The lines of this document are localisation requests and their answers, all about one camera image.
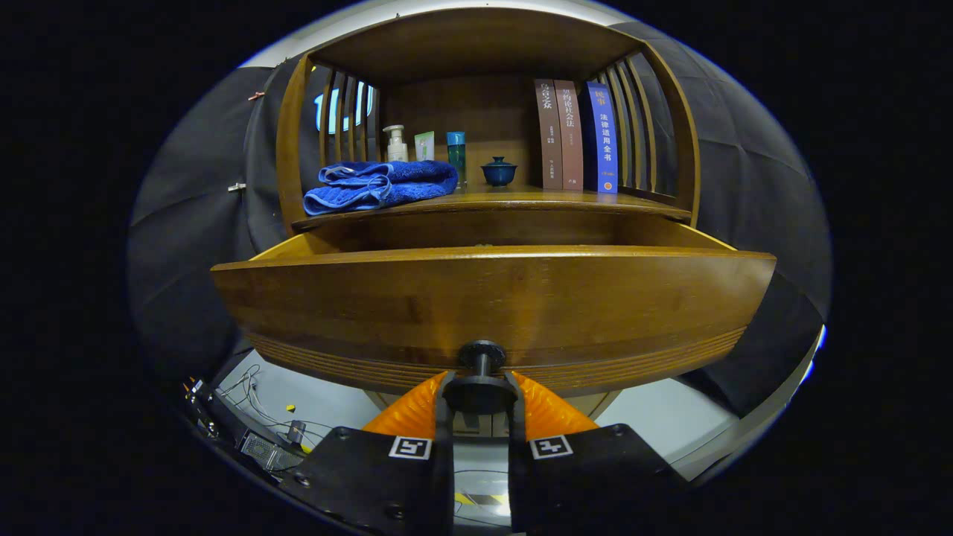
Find wooden cabinet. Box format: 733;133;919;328
246;7;702;440

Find black electronics box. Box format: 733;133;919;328
238;430;306;473

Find black drawer knob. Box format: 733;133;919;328
442;340;520;415

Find grey floor cables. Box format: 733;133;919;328
217;363;336;447

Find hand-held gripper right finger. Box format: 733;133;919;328
506;370;689;536

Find wooden countertop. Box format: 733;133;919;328
292;182;693;232

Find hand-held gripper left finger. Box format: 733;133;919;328
294;370;455;536

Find dark brown book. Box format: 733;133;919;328
534;79;564;190

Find blue capped clear bottle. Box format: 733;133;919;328
446;131;468;187

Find reddish brown book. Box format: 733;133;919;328
554;80;585;191

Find blue book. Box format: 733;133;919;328
581;80;619;194

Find wooden drawer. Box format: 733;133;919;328
211;214;777;398

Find blue lidded teacup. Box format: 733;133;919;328
480;156;518;187

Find blue folded towel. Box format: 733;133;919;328
303;160;459;217

